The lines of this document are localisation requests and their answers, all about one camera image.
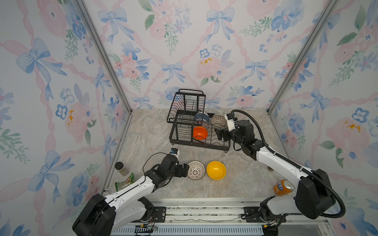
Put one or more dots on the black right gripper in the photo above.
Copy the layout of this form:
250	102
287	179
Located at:
220	133

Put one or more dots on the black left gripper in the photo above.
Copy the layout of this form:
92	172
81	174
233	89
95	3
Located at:
180	173

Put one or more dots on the brown dotted pattern bowl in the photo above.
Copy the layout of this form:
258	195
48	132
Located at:
218	120

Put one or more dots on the white lattice pattern bowl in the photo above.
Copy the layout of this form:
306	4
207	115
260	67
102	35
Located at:
196	170

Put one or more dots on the orange plastic bowl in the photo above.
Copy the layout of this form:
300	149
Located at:
200	133

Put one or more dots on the blue triangle pattern bowl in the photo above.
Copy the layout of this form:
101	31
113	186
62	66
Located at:
201	117

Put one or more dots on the pink striped bowl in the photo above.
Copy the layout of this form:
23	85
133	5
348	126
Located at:
204	124

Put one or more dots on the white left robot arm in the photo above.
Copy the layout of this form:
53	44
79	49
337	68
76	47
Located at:
103	215

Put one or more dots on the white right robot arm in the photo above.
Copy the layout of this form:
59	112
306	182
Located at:
314	195

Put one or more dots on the small dark spice jar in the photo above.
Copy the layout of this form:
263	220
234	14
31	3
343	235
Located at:
121	168

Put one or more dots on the green snack packet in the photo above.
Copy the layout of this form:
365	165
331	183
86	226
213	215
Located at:
121	185

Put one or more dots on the yellow plastic bowl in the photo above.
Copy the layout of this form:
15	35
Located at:
216	170

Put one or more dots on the orange soda can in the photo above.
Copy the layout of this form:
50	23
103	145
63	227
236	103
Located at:
283	187

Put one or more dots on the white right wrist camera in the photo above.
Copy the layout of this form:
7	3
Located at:
231	121

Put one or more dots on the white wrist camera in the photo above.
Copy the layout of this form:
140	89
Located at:
175	152
231	121

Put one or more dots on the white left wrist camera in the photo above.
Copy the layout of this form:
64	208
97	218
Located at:
175	152

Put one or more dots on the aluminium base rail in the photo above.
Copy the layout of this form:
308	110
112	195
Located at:
220	217

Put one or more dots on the black wire dish rack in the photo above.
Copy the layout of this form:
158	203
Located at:
191	125

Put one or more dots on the aluminium frame post right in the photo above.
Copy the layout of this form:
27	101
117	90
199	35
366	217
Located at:
306	48

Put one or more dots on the aluminium frame post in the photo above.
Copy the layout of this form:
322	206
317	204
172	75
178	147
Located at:
88	22
306	48

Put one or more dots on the aluminium frame post left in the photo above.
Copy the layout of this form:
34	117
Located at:
88	22

